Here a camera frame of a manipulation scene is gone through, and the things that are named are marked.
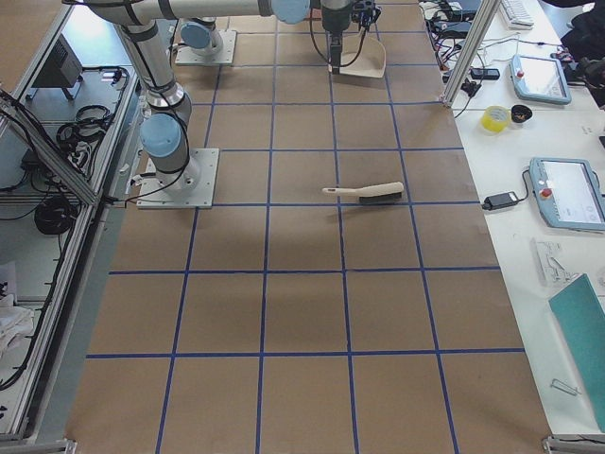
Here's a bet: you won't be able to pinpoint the yellow tape roll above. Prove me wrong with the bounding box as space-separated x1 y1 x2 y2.
479 105 511 133

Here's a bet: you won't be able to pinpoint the small black charger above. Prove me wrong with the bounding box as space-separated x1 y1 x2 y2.
481 191 520 211

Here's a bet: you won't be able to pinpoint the grey control box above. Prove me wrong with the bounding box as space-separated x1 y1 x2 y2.
26 34 83 100

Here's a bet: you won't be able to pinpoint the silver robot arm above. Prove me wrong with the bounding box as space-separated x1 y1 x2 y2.
67 1 310 191
177 1 386 79

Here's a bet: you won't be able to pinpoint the beige plastic dustpan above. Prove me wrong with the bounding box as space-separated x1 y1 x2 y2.
339 34 386 79

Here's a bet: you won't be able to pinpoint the white cloth rags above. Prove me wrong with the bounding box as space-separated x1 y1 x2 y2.
0 262 37 360

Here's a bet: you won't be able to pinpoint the coiled black cables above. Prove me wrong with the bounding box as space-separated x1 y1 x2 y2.
56 104 117 152

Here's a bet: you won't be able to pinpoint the lower teach pendant tablet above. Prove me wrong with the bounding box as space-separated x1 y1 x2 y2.
528 157 604 232

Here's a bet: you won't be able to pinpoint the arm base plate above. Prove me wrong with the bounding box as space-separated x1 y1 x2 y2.
175 24 237 66
136 148 219 209

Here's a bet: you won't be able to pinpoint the person in black hoodie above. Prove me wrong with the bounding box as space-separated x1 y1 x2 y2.
561 0 604 90

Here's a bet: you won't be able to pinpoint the aluminium frame post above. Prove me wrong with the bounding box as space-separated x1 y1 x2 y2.
441 0 500 108

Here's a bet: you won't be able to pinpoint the white keyboard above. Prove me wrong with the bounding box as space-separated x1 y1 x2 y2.
499 0 534 30

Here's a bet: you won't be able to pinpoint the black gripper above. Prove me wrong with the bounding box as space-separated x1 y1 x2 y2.
320 0 381 75

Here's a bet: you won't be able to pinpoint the white hand brush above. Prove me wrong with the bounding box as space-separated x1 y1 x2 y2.
321 182 405 205

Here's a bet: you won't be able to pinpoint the upper teach pendant tablet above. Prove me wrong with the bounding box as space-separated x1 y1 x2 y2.
510 54 572 105

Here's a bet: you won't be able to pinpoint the black tape roll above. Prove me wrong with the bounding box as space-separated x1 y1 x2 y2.
510 104 533 128

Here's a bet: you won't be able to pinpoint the clear plastic packet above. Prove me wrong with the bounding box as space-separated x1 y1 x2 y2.
531 238 579 287

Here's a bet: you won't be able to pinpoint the teach pendant tablet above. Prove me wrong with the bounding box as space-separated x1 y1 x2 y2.
528 157 604 232
510 54 572 105

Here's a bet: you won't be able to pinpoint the teal folder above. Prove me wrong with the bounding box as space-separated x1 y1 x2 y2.
549 274 604 431

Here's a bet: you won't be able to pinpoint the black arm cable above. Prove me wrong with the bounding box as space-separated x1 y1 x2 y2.
309 9 370 67

